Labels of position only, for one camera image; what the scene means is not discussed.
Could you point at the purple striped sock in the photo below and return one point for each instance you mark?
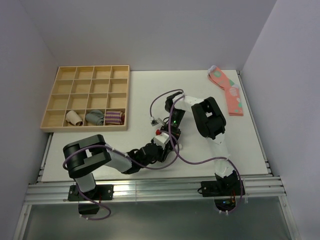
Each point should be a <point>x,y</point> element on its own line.
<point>114,118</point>

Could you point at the aluminium mounting rail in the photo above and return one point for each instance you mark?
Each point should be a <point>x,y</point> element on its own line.
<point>149,190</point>

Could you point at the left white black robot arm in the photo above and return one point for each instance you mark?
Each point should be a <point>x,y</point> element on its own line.
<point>84,156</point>

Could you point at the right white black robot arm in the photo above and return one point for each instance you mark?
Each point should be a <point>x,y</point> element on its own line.
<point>211,124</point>

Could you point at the black white-striped sock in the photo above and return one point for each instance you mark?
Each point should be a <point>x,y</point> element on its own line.
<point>177,146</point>

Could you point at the pink patterned sock pair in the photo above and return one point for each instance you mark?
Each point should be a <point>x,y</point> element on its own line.
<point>231,90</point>

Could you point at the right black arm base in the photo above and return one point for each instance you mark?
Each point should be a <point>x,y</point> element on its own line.
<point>215,188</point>

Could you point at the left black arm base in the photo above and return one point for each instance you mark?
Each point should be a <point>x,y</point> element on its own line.
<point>101,192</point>

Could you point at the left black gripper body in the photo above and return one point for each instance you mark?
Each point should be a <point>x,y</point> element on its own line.
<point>160,156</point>

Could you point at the grey rolled sock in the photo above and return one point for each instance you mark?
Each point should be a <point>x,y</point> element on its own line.
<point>95,117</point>

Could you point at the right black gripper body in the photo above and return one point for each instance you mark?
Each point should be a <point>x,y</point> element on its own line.
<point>172,128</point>

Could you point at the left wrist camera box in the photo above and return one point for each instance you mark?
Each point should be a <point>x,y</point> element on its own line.
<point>161,138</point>

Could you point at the beige rolled sock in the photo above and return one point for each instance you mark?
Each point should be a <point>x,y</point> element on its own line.
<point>73,118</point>

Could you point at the wooden compartment tray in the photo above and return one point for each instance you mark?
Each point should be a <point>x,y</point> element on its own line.
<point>83,89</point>

